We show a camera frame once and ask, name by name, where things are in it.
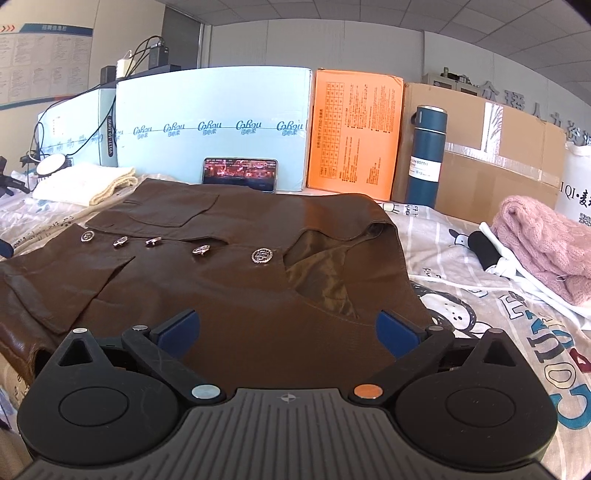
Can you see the black clamp stand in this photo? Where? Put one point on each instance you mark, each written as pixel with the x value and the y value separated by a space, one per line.
pixel 10 177

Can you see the pink knitted sweater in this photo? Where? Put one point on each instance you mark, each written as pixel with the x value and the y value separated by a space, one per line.
pixel 540 247

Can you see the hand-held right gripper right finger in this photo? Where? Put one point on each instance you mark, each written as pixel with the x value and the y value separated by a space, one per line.
pixel 392 333

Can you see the cream folded towel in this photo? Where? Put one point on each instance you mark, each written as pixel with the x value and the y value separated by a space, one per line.
pixel 85 184

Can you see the large light blue carton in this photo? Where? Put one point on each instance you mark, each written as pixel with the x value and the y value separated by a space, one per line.
pixel 212 124

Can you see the white charger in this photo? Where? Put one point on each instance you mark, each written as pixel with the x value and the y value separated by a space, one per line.
pixel 123 68

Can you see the wall notice board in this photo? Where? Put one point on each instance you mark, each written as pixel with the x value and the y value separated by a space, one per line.
pixel 41 60

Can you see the white and black garment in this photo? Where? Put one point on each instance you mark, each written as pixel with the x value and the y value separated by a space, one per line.
pixel 503 267

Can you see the grey metal cabinet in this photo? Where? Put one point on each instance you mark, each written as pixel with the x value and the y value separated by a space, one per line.
pixel 450 83

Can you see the white sack with print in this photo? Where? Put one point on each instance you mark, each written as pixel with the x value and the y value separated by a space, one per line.
pixel 575 184

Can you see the brown leather jacket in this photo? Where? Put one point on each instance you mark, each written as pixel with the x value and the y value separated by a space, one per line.
pixel 217 286

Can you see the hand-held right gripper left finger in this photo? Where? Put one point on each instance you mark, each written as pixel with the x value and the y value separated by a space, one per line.
pixel 181 328

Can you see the black power adapter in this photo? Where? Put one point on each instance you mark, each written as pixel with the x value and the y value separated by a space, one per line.
pixel 158 55

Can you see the brown cardboard box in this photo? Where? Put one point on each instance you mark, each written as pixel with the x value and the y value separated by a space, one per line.
pixel 503 157

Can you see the small light blue carton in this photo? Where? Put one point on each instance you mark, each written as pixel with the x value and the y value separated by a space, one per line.
pixel 76 129

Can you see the white round device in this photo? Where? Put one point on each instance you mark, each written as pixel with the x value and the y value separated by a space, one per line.
pixel 51 165

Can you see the smartphone with lit screen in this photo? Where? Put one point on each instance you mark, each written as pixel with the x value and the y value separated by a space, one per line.
pixel 240 175

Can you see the dark blue thermos bottle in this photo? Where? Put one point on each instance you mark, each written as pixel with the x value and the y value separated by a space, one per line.
pixel 427 157

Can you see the orange cardboard box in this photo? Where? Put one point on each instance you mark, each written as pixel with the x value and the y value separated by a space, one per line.
pixel 353 134

